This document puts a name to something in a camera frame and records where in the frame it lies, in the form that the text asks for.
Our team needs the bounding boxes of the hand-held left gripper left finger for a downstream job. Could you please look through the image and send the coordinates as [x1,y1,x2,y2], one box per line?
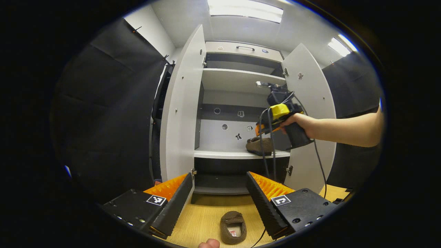
[100,172,193,240]

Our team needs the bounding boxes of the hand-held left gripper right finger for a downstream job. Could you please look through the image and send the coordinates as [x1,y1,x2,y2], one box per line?
[245,171,340,240]

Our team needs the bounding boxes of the brown fuzzy shoe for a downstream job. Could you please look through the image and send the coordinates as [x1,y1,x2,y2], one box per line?
[220,211,247,245]
[246,137,275,157]

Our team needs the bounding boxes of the white shoe cabinet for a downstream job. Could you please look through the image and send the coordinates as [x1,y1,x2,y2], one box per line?
[194,41,291,204]

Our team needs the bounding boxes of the white shoe cabinet door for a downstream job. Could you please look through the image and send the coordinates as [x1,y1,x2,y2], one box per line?
[281,43,337,193]
[151,24,207,214]

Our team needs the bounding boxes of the white cabinet drawer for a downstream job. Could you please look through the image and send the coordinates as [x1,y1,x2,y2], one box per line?
[205,41,284,63]

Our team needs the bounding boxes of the black backdrop cloth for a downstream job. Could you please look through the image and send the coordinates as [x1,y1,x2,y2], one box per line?
[52,19,173,204]
[322,52,383,192]

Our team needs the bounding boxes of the small ceiling light panel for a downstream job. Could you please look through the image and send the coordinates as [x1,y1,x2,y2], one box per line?
[327,37,351,57]

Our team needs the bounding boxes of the large ceiling light panel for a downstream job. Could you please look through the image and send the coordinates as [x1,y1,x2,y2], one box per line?
[207,0,284,24]

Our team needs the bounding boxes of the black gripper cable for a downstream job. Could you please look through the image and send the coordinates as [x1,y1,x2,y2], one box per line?
[251,91,297,248]
[293,95,328,199]

